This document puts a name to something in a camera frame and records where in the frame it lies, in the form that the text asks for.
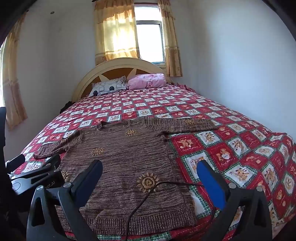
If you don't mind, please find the brown knitted sweater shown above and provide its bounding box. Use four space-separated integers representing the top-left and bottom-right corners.
33 116 219 233

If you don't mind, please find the cream wooden headboard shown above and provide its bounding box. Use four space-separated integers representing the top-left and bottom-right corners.
72 57 173 103

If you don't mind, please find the side window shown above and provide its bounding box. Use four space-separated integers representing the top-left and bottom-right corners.
0 39 6 106

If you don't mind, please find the dark cloth beside bed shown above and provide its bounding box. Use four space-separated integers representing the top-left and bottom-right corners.
59 100 74 114

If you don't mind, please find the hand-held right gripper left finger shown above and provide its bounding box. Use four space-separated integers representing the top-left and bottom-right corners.
26 159 103 241

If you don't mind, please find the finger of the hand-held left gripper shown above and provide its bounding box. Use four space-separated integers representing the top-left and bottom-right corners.
10 154 62 182
6 153 26 173

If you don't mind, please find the window behind headboard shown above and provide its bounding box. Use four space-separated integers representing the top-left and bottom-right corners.
134 3 167 68

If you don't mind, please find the grey patterned pillow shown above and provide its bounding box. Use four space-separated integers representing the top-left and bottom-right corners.
88 76 128 97

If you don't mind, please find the black cable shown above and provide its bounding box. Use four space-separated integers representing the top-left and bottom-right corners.
127 181 216 230

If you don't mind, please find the yellow curtain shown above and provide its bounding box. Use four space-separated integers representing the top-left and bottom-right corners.
93 0 142 66
158 0 183 77
0 13 28 131

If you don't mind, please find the red checked printed bedspread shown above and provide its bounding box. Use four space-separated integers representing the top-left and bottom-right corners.
11 83 296 241

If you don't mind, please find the pink pillow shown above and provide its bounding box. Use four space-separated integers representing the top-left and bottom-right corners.
127 73 166 90

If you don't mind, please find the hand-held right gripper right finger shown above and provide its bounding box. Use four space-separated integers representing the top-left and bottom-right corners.
196 160 273 241

